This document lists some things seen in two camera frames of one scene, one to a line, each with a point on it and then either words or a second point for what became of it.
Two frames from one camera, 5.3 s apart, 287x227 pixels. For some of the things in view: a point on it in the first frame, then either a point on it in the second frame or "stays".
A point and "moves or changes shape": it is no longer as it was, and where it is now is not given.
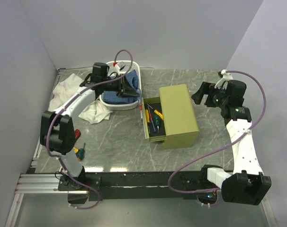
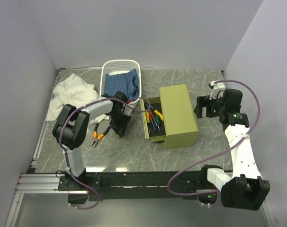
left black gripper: (124, 85) -> (121, 127)
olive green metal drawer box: (179, 117) stays
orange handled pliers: (76, 150) moves or changes shape
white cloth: (95, 113) stays
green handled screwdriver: (157, 121) stays
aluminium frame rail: (42, 183) stays
